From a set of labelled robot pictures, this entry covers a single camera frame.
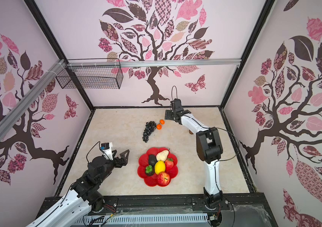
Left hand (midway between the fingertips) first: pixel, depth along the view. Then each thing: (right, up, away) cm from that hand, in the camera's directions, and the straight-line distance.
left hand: (123, 153), depth 79 cm
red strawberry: (+26, -7, +5) cm, 28 cm away
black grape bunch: (+12, +14, +24) cm, 31 cm away
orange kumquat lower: (+19, +14, +27) cm, 36 cm away
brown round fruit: (+43, +10, +24) cm, 50 cm away
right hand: (+28, +24, +21) cm, 43 cm away
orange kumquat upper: (+22, +18, +29) cm, 40 cm away
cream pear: (+22, -3, +6) cm, 23 cm away
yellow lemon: (+21, -8, +3) cm, 23 cm away
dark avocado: (+16, -5, +6) cm, 18 cm away
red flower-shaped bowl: (+10, -7, +8) cm, 15 cm away
